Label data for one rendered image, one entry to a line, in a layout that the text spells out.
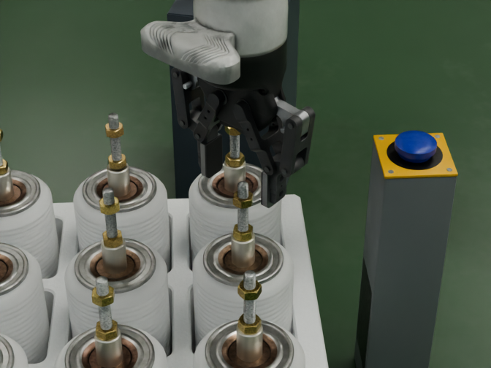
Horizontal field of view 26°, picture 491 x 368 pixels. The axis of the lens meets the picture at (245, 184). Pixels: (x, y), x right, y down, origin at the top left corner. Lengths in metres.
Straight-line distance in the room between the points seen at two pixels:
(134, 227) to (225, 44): 0.31
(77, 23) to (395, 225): 1.02
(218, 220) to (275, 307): 0.12
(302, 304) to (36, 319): 0.26
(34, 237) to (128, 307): 0.16
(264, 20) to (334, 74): 0.96
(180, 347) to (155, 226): 0.14
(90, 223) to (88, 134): 0.57
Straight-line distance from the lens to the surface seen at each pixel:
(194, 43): 0.80
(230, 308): 0.98
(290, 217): 1.17
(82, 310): 0.99
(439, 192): 1.03
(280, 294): 0.99
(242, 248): 0.98
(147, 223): 1.07
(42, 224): 1.09
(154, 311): 1.00
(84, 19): 1.95
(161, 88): 1.73
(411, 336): 1.15
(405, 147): 1.02
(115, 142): 1.05
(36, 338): 1.04
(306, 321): 1.04
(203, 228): 1.08
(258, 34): 0.82
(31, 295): 1.00
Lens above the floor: 0.91
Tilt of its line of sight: 37 degrees down
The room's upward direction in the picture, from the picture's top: straight up
